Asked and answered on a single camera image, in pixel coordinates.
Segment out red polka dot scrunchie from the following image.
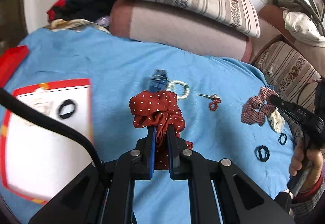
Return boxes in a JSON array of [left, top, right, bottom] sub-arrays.
[[129, 90, 185, 170]]

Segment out person's right hand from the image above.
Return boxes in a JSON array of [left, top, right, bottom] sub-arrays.
[[289, 137, 323, 193]]

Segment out cream lace scrunchie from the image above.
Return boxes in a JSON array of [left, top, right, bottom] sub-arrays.
[[268, 108, 285, 134]]

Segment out red plaid scrunchie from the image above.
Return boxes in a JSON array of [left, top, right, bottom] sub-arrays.
[[241, 87, 278, 127]]

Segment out red bead hair pin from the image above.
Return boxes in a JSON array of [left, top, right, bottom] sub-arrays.
[[197, 94, 221, 112]]

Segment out striped floral side pillow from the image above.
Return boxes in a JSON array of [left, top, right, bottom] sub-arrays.
[[255, 41, 321, 112]]

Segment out blue blanket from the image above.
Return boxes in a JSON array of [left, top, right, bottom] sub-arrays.
[[5, 27, 293, 198]]

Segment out blue striped hair clip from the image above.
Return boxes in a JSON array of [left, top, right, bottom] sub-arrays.
[[149, 69, 168, 93]]

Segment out white cloth bundle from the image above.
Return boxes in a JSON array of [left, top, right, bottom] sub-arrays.
[[283, 10, 325, 47]]

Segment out red-rimmed white tray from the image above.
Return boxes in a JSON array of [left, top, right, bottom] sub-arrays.
[[1, 79, 93, 204]]

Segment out pink quilted pillow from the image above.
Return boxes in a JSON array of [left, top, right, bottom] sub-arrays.
[[109, 0, 252, 63]]

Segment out beige patterned cloth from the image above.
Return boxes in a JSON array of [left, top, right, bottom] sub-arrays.
[[44, 19, 111, 34]]

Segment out black and red clothes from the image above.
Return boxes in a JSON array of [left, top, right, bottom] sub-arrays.
[[46, 0, 117, 22]]

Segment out red box lid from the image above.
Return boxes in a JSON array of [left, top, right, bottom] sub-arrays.
[[0, 45, 29, 87]]

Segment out small black hair tie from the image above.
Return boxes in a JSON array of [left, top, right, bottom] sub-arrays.
[[277, 132, 288, 146]]

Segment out black wavy hair tie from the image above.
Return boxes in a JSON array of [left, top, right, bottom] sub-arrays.
[[254, 145, 271, 163]]

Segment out white pearl bracelet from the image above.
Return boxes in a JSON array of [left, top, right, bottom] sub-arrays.
[[166, 80, 191, 101]]

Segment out black hair tie in tray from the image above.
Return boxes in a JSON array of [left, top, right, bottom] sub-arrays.
[[57, 98, 77, 120]]

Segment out black cable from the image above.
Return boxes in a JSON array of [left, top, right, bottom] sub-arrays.
[[0, 87, 105, 171]]

